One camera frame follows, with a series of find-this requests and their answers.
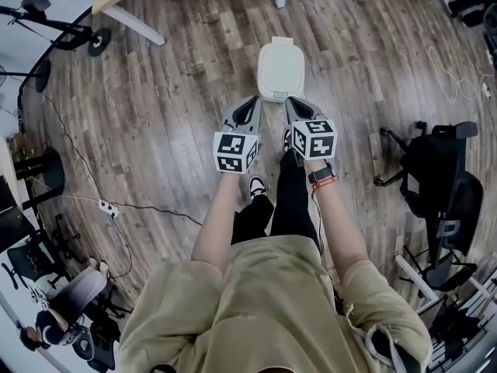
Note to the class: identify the black office chair green seat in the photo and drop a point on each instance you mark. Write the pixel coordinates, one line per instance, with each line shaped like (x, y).
(35, 255)

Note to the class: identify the black coat rack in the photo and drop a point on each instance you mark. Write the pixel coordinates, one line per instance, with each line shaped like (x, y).
(97, 42)

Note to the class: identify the dark round fan head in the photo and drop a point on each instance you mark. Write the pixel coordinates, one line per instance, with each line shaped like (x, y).
(83, 344)

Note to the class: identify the black floor fan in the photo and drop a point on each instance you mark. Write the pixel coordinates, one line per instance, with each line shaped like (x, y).
(42, 76)

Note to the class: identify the red wristband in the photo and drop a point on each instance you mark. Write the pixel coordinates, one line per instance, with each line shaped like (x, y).
(324, 183)

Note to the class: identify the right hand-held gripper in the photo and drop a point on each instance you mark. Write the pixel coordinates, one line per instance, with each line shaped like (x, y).
(316, 140)

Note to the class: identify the person's left shoe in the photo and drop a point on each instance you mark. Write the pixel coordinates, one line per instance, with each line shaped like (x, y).
(257, 187)

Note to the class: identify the beige t-shirt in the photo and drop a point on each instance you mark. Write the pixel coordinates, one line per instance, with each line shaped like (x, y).
(272, 305)

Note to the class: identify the dark grey cap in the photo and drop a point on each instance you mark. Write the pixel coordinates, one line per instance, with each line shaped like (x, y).
(37, 0)

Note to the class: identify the white pedal trash bin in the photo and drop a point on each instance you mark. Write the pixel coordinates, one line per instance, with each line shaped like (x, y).
(280, 68)

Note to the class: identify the person's left forearm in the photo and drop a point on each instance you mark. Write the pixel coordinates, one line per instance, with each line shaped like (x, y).
(217, 224)

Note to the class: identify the person's right shoe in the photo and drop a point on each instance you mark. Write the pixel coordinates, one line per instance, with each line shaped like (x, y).
(286, 140)

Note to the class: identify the black trousers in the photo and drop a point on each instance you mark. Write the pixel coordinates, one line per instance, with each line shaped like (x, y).
(291, 208)

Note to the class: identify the black smartwatch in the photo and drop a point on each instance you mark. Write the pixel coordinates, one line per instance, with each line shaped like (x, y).
(320, 174)

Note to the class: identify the person's shoe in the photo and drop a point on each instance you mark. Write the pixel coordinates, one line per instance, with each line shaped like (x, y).
(257, 187)
(286, 140)

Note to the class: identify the round table black pedestal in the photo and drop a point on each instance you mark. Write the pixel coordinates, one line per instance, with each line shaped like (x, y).
(42, 173)

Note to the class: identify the black mesh office chair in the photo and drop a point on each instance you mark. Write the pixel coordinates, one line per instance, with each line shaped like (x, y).
(435, 169)

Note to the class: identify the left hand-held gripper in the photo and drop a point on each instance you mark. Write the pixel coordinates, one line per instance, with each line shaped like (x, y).
(233, 152)

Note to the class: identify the black folding chair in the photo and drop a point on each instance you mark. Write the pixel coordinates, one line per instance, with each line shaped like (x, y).
(446, 274)

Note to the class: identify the white power strip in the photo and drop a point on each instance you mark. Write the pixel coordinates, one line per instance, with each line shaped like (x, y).
(108, 208)

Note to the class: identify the person's right forearm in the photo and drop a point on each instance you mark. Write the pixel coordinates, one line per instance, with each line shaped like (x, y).
(338, 227)

